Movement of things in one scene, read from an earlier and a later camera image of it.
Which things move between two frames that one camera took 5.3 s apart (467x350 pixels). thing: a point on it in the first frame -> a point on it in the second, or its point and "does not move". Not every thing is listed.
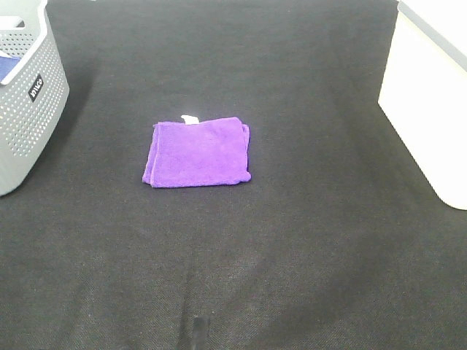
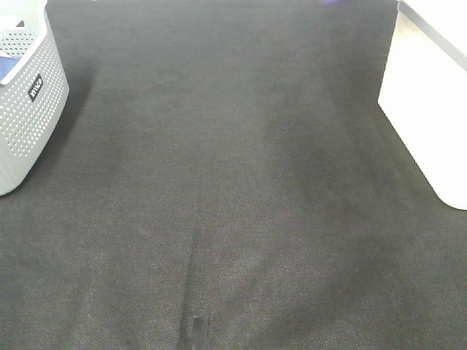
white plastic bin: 424,91 does not move
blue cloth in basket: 6,65 does not move
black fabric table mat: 337,242 does not move
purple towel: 207,153 -> 336,2
